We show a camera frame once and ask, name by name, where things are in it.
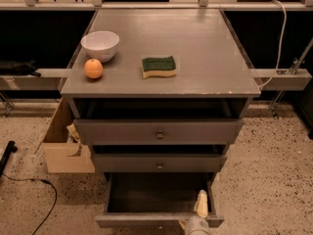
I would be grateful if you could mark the grey drawer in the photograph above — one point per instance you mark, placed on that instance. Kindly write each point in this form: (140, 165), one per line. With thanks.
(157, 200)
(158, 158)
(158, 122)

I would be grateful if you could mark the black object on rail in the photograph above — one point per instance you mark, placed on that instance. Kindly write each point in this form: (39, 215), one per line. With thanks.
(18, 68)

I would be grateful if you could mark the grey middle drawer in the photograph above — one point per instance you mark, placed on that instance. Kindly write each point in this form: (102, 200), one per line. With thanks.
(158, 158)

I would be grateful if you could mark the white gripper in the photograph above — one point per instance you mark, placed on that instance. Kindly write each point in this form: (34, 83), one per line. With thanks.
(198, 226)

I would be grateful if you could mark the green yellow sponge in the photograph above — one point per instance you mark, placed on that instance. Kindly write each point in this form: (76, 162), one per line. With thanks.
(158, 67)

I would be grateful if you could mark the white bowl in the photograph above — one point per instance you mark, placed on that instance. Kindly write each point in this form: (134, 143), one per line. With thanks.
(100, 45)

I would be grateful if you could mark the grey drawer cabinet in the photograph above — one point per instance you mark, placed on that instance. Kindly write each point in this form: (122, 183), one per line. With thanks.
(209, 64)

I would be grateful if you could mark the orange fruit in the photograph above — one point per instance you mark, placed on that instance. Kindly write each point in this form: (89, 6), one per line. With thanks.
(93, 69)

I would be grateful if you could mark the black bar on floor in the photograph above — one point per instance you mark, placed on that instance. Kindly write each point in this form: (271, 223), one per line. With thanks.
(11, 148)

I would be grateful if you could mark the cardboard box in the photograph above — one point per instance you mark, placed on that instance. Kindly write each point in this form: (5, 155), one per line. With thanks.
(61, 152)

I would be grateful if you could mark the grey top drawer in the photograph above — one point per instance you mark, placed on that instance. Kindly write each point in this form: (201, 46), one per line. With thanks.
(158, 122)

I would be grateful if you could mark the grey bottom drawer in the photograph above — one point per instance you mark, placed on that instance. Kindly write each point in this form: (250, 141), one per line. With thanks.
(157, 200)

